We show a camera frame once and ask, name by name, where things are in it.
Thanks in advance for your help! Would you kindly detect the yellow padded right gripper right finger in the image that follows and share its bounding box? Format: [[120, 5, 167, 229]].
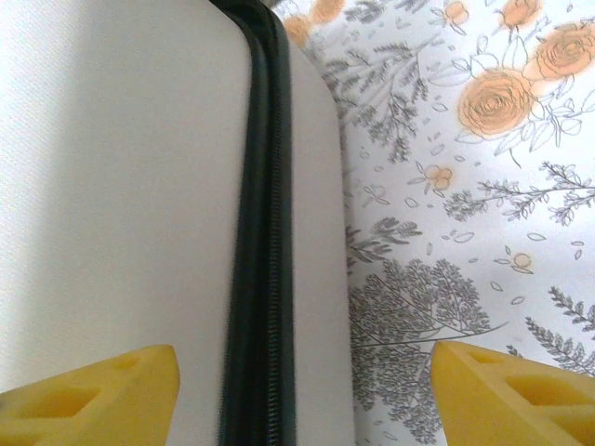
[[430, 341, 595, 446]]

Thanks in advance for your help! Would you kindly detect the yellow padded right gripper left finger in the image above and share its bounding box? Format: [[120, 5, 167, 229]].
[[0, 343, 182, 446]]

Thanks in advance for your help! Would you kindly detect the white hard-shell suitcase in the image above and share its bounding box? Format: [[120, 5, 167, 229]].
[[0, 0, 355, 446]]

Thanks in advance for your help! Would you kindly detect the floral tablecloth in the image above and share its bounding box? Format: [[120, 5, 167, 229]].
[[273, 0, 595, 446]]

